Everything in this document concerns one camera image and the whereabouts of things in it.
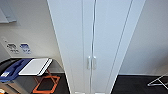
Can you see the white wardrobe door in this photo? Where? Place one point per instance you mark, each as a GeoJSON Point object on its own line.
{"type": "Point", "coordinates": [73, 36]}
{"type": "Point", "coordinates": [108, 36]}

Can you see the white board with black edge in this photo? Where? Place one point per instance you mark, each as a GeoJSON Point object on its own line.
{"type": "Point", "coordinates": [33, 66]}

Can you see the white wardrobe carcass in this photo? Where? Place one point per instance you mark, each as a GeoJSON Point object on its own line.
{"type": "Point", "coordinates": [132, 20]}

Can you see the blue cloth bundle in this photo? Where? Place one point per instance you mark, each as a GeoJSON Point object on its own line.
{"type": "Point", "coordinates": [13, 70]}

